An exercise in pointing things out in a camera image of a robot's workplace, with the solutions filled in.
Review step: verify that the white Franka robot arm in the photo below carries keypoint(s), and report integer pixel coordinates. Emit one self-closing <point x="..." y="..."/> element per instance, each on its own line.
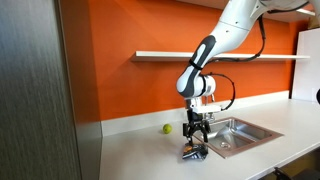
<point x="230" y="30"/>

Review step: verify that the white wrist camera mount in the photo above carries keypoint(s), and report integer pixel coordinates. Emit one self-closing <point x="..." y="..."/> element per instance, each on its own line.
<point x="206" y="109"/>

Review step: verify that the tan cardboard box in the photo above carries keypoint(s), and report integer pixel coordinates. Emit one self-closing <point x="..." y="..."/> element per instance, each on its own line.
<point x="315" y="22"/>

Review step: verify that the high white wall shelf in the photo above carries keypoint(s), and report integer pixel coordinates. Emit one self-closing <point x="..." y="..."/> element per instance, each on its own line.
<point x="286" y="17"/>

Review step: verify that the round sink drain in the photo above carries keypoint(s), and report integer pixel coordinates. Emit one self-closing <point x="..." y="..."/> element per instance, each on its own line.
<point x="225" y="145"/>

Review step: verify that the stainless steel sink basin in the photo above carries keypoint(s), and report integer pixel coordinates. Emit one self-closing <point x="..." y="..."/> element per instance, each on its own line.
<point x="246" y="133"/>

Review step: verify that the white counter backsplash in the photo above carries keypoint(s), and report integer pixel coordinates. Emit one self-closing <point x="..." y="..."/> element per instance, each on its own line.
<point x="133" y="125"/>

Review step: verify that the tall white cabinet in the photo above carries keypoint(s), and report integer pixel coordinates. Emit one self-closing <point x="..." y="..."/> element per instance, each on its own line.
<point x="308" y="66"/>

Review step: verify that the green lime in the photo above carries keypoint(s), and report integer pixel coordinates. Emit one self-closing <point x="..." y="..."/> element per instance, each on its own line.
<point x="167" y="128"/>

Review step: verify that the long white wall shelf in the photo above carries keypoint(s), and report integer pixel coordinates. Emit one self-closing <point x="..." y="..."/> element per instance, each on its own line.
<point x="160" y="56"/>

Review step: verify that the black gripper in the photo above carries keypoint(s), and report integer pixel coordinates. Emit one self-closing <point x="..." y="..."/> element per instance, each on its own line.
<point x="196" y="125"/>

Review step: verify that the dark wood cabinet panel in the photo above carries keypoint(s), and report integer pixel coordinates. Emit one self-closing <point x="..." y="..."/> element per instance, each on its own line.
<point x="30" y="100"/>

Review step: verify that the black snack packet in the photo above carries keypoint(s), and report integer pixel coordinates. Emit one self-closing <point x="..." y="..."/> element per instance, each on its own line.
<point x="196" y="153"/>

